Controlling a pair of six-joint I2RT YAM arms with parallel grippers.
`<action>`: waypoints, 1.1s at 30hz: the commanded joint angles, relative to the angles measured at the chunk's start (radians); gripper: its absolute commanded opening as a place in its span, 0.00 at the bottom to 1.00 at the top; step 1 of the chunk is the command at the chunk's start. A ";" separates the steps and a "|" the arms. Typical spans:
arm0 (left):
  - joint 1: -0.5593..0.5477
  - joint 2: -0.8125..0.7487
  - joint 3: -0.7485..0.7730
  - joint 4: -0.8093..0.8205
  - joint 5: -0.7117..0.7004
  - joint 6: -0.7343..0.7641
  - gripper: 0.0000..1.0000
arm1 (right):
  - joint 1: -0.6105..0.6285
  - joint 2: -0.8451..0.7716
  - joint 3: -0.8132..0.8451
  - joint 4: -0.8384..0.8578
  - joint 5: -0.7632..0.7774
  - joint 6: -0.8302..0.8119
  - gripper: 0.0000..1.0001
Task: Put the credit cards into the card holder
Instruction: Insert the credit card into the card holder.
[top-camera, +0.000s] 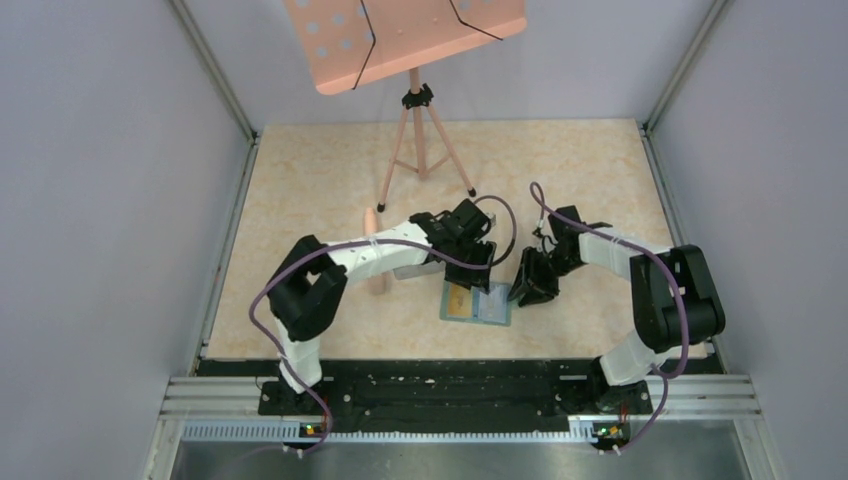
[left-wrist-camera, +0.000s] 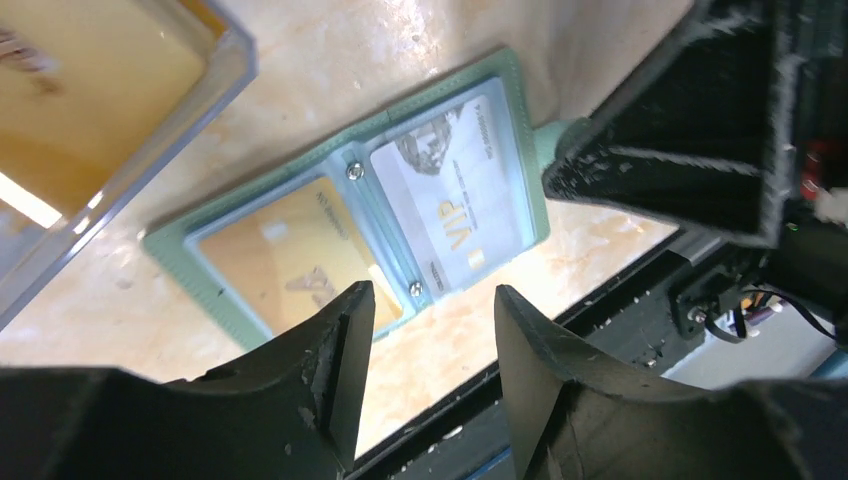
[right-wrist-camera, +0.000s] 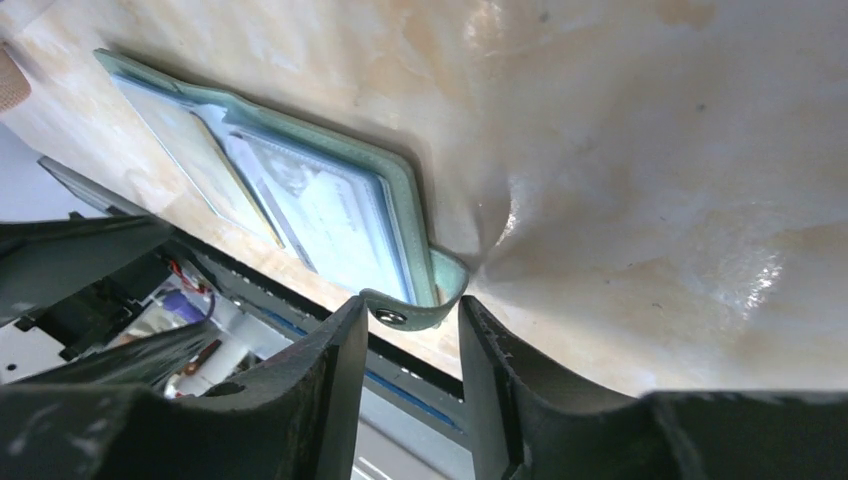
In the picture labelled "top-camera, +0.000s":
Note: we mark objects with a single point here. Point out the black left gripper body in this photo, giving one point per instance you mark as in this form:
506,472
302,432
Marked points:
465,243

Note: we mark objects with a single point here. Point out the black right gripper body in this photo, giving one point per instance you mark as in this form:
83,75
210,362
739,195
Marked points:
557,262

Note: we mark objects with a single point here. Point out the gold VIP credit card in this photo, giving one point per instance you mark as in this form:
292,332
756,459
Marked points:
459,302

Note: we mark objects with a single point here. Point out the green leather card holder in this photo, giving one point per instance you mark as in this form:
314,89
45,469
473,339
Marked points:
475,306

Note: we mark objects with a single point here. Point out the clear plastic card box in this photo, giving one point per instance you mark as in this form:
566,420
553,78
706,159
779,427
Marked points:
415,271

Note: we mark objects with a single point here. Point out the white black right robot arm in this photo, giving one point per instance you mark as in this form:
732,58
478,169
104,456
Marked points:
674,299

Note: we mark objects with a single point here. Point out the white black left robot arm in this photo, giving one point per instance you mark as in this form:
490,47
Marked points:
306,290

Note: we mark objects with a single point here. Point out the pink music stand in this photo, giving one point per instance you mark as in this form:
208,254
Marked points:
349,44

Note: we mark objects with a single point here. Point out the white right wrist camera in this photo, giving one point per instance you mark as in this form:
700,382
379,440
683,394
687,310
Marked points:
545,242

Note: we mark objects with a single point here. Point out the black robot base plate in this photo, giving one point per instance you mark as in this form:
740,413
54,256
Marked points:
476,384

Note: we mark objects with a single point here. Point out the aluminium front rail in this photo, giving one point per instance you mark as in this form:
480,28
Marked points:
229,409

